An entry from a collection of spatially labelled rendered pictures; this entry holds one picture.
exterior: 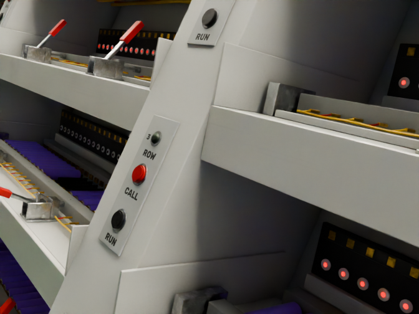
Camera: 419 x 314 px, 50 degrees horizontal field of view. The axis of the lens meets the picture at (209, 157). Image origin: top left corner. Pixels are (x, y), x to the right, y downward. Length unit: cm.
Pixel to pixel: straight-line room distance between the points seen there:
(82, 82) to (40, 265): 22
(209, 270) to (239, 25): 21
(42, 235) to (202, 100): 27
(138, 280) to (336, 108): 21
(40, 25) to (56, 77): 38
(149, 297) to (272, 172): 15
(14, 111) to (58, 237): 52
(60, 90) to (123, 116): 18
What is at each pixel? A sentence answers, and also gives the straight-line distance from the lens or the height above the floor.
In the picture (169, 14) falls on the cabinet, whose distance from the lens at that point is 91.
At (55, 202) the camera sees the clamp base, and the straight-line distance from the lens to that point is 59.
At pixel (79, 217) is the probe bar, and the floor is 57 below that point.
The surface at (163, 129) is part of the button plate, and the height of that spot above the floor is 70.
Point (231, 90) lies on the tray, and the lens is 37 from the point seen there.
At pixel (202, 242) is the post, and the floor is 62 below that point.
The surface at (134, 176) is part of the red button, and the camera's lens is 39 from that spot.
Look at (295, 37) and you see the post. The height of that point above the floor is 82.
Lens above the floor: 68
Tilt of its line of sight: 2 degrees up
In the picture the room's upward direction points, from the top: 24 degrees clockwise
